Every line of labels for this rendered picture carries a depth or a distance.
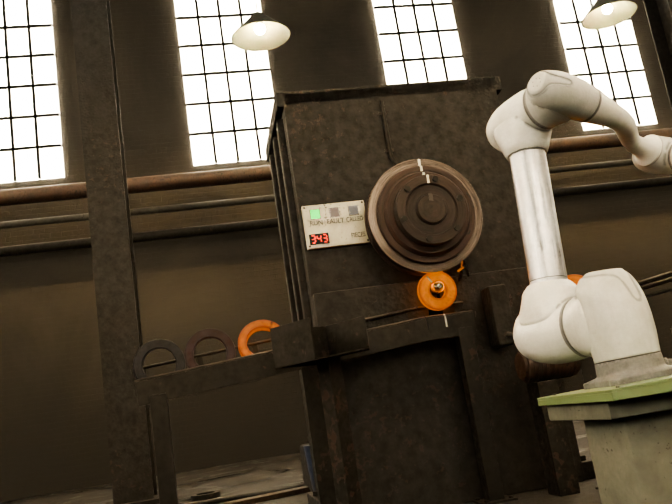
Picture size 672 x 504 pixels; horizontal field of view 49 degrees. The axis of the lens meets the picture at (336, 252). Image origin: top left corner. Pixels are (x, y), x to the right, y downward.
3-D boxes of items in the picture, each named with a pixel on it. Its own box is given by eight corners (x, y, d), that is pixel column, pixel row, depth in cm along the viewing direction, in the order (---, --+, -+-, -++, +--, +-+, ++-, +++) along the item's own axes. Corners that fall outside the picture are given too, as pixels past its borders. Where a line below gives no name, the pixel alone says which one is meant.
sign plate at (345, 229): (307, 250, 300) (301, 207, 303) (369, 243, 304) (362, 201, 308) (307, 248, 298) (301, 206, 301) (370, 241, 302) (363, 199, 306)
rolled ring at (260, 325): (232, 326, 281) (232, 330, 283) (244, 369, 271) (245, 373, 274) (279, 314, 285) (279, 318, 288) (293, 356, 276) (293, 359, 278)
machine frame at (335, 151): (308, 507, 342) (258, 150, 378) (525, 468, 361) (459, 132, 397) (331, 528, 271) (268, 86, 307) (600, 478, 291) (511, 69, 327)
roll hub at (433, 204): (398, 248, 286) (389, 179, 292) (467, 244, 291) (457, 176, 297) (401, 245, 280) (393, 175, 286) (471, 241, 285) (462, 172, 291)
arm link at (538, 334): (566, 358, 182) (507, 371, 200) (612, 357, 190) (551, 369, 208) (518, 77, 202) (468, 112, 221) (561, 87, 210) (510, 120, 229)
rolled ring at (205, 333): (228, 322, 275) (227, 323, 278) (178, 335, 271) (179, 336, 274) (241, 370, 272) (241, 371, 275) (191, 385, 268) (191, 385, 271)
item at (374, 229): (371, 279, 292) (359, 166, 302) (484, 271, 300) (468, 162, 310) (374, 276, 286) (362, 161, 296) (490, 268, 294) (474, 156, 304)
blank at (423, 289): (462, 294, 295) (465, 293, 292) (433, 318, 291) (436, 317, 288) (437, 264, 297) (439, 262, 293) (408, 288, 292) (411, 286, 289)
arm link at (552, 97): (600, 74, 200) (563, 96, 211) (549, 50, 193) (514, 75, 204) (602, 116, 195) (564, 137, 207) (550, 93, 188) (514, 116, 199)
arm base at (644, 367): (705, 368, 169) (698, 344, 170) (614, 386, 166) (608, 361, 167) (664, 373, 187) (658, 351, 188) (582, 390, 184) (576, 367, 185)
